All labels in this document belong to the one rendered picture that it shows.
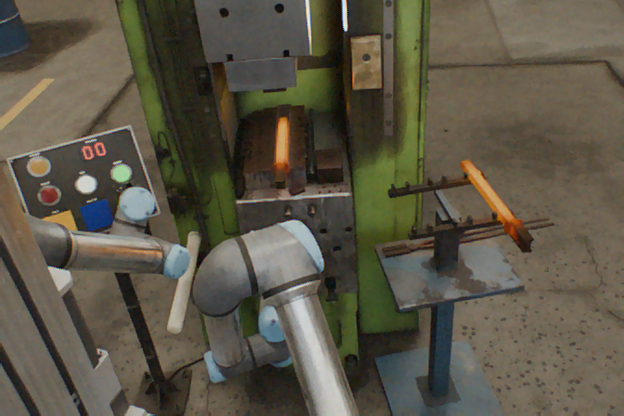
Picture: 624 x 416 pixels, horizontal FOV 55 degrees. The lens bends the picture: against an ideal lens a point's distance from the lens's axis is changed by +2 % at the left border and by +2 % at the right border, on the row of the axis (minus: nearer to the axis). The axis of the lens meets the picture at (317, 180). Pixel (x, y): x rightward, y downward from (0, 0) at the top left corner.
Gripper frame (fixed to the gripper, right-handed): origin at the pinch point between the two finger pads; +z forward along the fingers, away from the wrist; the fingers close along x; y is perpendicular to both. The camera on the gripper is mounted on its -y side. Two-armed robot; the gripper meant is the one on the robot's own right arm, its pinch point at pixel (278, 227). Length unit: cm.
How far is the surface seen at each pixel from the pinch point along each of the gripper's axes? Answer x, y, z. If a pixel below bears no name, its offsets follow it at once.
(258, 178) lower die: -7.8, 4.4, 30.7
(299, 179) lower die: 5.4, 5.9, 30.7
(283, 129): 0, -1, 52
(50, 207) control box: -64, -6, 9
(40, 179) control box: -66, -13, 13
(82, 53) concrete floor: -204, 101, 397
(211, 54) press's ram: -15, -39, 31
